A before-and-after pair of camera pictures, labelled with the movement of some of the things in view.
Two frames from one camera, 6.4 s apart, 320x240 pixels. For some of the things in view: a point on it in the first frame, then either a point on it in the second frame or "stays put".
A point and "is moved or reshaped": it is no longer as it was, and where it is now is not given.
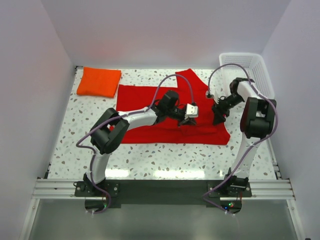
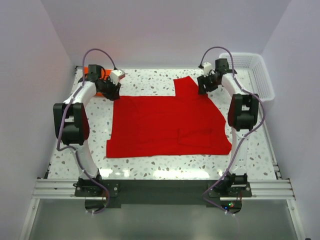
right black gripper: [218, 112] -> [202, 90]
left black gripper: [188, 121] -> [114, 94]
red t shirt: [190, 90] is moved or reshaped
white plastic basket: [250, 66] stays put
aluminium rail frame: [274, 190] stays put
